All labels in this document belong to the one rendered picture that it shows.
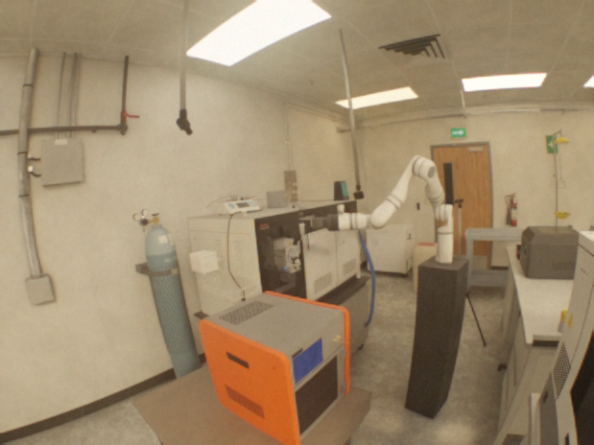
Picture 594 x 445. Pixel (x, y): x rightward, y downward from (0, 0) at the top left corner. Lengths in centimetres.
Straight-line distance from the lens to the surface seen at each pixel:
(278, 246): 153
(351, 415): 117
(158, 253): 199
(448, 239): 160
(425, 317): 171
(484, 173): 496
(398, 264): 468
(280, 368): 80
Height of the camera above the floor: 157
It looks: 7 degrees down
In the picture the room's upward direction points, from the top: 5 degrees counter-clockwise
